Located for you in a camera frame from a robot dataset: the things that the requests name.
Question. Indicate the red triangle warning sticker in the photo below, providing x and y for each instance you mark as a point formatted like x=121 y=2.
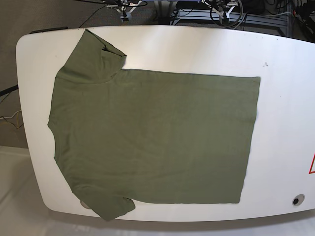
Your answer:
x=312 y=168

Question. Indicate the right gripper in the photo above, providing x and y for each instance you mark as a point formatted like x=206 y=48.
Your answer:
x=124 y=7

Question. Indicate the grey aluminium frame rail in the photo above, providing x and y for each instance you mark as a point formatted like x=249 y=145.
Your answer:
x=205 y=17

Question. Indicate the right table cable grommet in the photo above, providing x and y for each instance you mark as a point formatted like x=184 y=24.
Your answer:
x=298 y=200

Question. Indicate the olive green T-shirt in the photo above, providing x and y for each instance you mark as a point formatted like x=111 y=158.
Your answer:
x=125 y=135

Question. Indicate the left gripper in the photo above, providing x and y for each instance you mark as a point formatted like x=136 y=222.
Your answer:
x=220 y=11

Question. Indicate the table cable grommet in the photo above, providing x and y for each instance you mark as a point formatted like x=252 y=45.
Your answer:
x=84 y=205
x=298 y=200

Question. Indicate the left table cable grommet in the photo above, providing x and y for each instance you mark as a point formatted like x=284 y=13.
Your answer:
x=84 y=205

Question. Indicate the black bar under table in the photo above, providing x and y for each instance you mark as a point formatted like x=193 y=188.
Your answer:
x=9 y=90

